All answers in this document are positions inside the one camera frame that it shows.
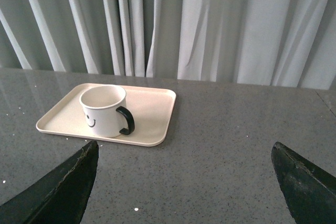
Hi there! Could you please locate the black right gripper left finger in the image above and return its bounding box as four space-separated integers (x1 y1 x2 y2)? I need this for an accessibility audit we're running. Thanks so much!
1 141 99 223

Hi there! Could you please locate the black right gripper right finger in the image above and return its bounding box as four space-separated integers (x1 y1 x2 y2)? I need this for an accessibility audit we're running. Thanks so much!
271 142 335 223

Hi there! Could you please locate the white smiley mug black handle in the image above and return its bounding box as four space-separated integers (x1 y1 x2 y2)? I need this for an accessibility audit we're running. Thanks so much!
79 84 135 137

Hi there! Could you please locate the pale pink rectangular tray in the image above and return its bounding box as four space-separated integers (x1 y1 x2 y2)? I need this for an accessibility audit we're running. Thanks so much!
36 83 176 147

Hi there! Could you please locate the grey-white pleated curtain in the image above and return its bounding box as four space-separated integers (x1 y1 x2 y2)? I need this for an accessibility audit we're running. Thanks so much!
1 0 335 90

